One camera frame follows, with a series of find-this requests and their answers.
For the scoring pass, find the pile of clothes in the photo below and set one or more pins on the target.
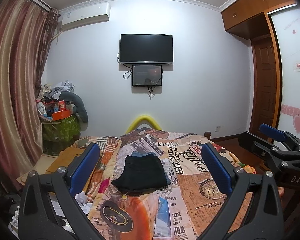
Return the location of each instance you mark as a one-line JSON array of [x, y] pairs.
[[54, 93]]

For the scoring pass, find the grey plush toy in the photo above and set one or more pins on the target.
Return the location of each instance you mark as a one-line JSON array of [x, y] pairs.
[[79, 108]]

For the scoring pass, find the green patterned storage box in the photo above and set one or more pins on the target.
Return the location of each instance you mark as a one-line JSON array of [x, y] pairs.
[[61, 130]]

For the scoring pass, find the black wall television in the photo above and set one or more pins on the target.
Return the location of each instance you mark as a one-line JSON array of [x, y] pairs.
[[146, 48]]

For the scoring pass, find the bamboo lap desk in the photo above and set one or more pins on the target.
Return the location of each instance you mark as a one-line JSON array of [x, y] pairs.
[[48, 164]]

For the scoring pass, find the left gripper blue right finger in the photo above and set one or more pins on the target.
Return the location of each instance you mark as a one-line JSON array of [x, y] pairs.
[[264, 216]]

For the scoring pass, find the red gold striped curtain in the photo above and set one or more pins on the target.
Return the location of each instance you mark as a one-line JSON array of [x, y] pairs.
[[26, 33]]

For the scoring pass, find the white wall socket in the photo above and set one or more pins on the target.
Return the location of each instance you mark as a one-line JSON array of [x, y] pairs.
[[217, 128]]

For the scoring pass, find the small black wall monitor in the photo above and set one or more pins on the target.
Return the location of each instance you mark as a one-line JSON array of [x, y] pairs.
[[147, 75]]

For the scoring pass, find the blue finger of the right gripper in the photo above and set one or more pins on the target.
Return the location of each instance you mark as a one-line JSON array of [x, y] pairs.
[[272, 133], [270, 153]]

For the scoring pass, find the brown wooden door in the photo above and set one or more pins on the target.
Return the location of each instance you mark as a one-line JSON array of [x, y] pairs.
[[264, 84]]

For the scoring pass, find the wooden overhead cabinet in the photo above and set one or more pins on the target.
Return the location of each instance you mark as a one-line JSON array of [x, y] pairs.
[[246, 18]]

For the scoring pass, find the newspaper print bed cover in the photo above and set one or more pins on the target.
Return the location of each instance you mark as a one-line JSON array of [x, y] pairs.
[[182, 210]]

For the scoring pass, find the white air conditioner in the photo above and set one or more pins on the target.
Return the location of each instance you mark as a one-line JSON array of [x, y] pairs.
[[92, 14]]

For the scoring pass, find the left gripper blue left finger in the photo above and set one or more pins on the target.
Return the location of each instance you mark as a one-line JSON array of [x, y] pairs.
[[37, 217]]

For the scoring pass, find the white sliding wardrobe door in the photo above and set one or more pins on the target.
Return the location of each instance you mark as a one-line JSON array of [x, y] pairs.
[[286, 24]]

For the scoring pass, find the crumpled white cloth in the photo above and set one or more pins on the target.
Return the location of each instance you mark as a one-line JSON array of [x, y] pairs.
[[82, 200]]

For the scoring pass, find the yellow foam arch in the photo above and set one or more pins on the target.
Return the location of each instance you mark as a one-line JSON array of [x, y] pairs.
[[143, 119]]

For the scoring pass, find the black pants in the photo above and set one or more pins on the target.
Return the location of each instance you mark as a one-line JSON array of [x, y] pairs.
[[127, 181]]

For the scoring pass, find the folded blue jeans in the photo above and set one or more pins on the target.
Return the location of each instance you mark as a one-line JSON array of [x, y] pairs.
[[149, 170]]

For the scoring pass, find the orange box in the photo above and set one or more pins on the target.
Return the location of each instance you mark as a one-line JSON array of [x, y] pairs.
[[59, 115]]

